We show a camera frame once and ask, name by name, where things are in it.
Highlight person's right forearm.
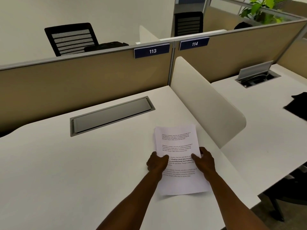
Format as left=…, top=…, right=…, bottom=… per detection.
left=203, top=168, right=270, bottom=230

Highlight printed white paper sheets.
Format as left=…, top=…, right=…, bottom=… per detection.
left=154, top=124, right=211, bottom=196

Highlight green potted plant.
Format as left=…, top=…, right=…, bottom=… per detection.
left=239, top=0, right=294, bottom=25

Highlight blue desk number sign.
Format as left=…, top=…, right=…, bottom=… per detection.
left=134, top=43, right=170, bottom=59
left=179, top=37, right=210, bottom=51

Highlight closed grey desk cable flap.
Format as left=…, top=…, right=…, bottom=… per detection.
left=70, top=96, right=155, bottom=137

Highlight white rounded desk divider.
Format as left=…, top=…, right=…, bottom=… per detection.
left=136, top=25, right=161, bottom=45
left=169, top=56, right=247, bottom=149

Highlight black cloth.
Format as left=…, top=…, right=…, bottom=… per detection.
left=283, top=92, right=307, bottom=121

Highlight open grey desk cable flap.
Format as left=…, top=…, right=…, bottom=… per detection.
left=235, top=60, right=281, bottom=88

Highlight person's left forearm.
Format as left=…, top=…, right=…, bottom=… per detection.
left=96, top=169, right=163, bottom=230

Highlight black office chair base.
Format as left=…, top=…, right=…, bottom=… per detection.
left=263, top=165, right=307, bottom=222

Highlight black chair top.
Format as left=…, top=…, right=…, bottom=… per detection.
left=233, top=22, right=253, bottom=30

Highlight beige cubicle partition panel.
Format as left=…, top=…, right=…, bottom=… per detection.
left=0, top=44, right=173, bottom=135
left=171, top=19, right=307, bottom=84

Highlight person's left hand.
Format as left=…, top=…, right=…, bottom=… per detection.
left=146, top=151, right=170, bottom=178

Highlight person's right hand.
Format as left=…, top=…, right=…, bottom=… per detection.
left=191, top=147, right=216, bottom=176

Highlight black mesh office chair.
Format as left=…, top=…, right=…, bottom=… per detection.
left=174, top=11, right=204, bottom=37
left=44, top=23, right=99, bottom=57

